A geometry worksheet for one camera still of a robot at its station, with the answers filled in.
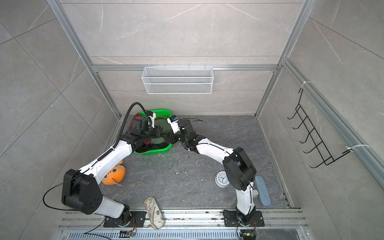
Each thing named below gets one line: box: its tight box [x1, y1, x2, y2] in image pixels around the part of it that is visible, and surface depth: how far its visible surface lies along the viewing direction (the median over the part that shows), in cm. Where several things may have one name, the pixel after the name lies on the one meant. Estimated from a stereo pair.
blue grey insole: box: [254, 175, 272, 207], surface depth 80 cm
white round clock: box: [214, 170, 231, 188], surface depth 85 cm
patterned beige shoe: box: [144, 196, 165, 230], surface depth 74 cm
